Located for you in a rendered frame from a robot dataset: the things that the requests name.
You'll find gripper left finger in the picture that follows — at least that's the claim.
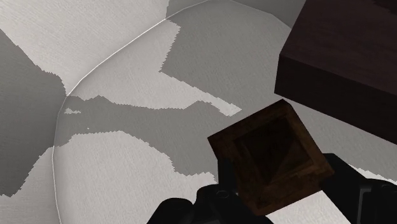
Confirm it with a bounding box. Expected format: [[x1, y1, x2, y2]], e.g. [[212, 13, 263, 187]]
[[146, 158, 274, 224]]

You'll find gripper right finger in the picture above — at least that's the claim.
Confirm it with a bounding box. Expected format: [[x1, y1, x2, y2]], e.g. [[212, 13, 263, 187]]
[[321, 153, 397, 224]]

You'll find brown wooden box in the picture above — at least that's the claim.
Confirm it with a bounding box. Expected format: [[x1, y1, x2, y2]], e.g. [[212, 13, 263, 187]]
[[207, 99, 335, 216]]

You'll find white rounded furniture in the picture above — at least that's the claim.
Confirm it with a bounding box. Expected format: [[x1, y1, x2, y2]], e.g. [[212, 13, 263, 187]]
[[52, 0, 397, 224]]

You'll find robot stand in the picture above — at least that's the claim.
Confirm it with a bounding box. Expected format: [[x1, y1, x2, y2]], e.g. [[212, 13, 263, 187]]
[[274, 0, 397, 145]]

